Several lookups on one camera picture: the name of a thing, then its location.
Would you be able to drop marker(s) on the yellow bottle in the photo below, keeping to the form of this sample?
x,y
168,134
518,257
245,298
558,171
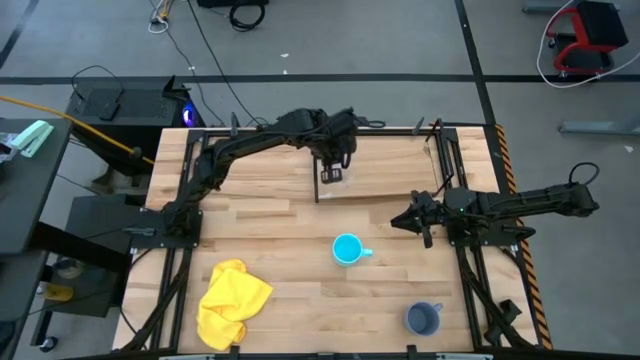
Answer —
x,y
57,292

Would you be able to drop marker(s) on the mint green stapler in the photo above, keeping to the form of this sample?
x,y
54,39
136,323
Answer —
x,y
32,137

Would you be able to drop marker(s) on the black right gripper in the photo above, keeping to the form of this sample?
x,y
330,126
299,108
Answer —
x,y
430,210

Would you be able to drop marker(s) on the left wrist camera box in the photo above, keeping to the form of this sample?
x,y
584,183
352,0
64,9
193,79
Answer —
x,y
344,121

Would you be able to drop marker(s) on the teal mug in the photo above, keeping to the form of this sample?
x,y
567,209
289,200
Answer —
x,y
347,249

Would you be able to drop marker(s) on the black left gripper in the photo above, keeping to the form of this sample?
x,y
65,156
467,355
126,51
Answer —
x,y
336,146

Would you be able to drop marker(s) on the black desk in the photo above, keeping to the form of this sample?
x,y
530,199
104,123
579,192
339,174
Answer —
x,y
25,200

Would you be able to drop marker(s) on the wooden shelf black metal frame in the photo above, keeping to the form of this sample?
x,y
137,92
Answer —
x,y
390,170

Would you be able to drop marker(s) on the yellow cloth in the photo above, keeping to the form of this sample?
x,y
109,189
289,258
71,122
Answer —
x,y
230,305

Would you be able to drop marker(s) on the black computer tower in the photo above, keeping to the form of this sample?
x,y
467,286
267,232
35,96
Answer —
x,y
140,105

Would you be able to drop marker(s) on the black equipment cart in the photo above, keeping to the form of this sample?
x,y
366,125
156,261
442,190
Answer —
x,y
95,215

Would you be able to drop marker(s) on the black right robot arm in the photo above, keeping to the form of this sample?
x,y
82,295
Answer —
x,y
530,200

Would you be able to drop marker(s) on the black box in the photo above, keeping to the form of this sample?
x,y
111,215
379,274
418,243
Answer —
x,y
232,2

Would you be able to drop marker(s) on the black phone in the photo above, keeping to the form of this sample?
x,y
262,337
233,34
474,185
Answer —
x,y
109,111

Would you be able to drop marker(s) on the black orange hazard tape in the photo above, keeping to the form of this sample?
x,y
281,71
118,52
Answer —
x,y
535,295

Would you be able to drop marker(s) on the black caster wheel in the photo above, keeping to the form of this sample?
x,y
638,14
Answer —
x,y
48,343

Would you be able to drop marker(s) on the clear glass cup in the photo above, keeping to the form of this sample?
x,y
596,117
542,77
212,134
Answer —
x,y
332,176

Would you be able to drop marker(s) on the red rolling stool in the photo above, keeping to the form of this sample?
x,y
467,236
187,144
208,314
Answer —
x,y
600,22

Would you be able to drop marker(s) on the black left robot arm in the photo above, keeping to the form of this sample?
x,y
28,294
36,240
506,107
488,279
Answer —
x,y
225,152

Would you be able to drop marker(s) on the clear plastic bag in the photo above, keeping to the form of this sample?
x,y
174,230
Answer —
x,y
6,147

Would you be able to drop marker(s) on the grey mug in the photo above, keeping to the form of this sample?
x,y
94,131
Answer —
x,y
422,320

